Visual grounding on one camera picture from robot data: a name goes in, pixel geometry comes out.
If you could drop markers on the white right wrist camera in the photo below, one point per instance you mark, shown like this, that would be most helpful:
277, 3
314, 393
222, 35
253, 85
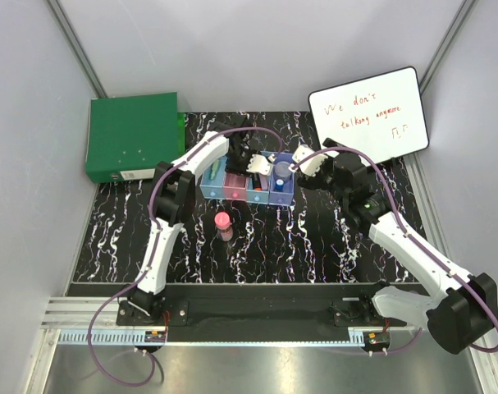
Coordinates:
306, 161

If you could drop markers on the light blue drawer bin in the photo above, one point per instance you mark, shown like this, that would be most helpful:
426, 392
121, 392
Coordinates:
214, 189

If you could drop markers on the white dry-erase board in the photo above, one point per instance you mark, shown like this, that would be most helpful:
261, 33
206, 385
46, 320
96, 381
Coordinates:
381, 116

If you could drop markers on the black marble pattern mat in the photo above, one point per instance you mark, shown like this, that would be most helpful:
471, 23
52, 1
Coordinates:
306, 242

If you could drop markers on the aluminium front rail frame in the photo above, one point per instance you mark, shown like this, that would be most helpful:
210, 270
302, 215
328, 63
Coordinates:
85, 351

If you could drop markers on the lilac highlighter pen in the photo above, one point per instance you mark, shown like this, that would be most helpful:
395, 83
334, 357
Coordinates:
264, 182

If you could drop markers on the black orange-capped marker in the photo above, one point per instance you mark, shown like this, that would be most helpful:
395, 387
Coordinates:
257, 185

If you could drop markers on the purple drawer bin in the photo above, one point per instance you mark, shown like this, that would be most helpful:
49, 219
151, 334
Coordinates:
283, 195

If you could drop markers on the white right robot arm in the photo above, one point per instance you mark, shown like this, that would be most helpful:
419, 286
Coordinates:
459, 310

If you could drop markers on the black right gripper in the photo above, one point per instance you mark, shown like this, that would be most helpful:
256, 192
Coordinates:
315, 182

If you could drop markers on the colourful pink-capped tube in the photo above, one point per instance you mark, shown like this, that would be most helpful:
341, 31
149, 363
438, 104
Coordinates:
223, 225

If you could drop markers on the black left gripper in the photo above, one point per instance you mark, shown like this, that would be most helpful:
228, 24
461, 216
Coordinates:
241, 170

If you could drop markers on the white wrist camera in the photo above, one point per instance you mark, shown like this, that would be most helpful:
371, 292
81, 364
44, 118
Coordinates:
260, 164
306, 161

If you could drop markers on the green ring binder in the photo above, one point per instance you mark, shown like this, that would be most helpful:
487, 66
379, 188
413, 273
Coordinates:
129, 136

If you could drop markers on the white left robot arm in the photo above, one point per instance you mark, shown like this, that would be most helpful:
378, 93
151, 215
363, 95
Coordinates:
171, 204

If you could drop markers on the pink drawer bin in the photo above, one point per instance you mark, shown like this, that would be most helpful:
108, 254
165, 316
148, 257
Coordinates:
235, 187

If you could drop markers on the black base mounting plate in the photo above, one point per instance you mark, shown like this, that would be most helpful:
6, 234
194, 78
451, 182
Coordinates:
268, 313

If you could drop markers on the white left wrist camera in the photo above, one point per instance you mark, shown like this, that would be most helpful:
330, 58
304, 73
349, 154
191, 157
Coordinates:
260, 164

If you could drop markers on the green transparent highlighter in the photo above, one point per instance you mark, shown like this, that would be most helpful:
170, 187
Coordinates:
214, 170

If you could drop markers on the sky blue drawer bin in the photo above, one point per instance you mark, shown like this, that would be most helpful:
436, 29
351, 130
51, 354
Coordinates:
253, 196

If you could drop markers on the clear jar of bands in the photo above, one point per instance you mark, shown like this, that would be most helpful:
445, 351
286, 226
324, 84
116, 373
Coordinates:
282, 171

